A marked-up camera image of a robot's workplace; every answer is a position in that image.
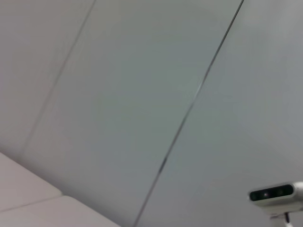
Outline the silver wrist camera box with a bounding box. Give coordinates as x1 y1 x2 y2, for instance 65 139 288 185
247 181 303 211

